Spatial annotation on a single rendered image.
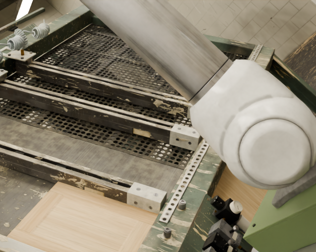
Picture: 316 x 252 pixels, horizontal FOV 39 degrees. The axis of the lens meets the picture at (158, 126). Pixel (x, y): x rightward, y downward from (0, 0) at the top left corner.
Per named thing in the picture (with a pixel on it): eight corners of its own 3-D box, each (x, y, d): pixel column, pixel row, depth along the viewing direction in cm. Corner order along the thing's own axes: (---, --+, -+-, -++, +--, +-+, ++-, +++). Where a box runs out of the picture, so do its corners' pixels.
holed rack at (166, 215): (167, 224, 146) (167, 223, 146) (158, 221, 147) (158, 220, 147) (263, 45, 276) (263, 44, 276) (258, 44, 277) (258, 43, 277)
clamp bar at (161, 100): (211, 126, 205) (217, 80, 192) (-4, 71, 239) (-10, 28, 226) (217, 116, 213) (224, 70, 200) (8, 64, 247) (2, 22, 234)
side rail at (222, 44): (250, 65, 277) (253, 48, 271) (92, 31, 308) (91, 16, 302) (253, 60, 283) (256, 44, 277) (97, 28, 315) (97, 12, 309)
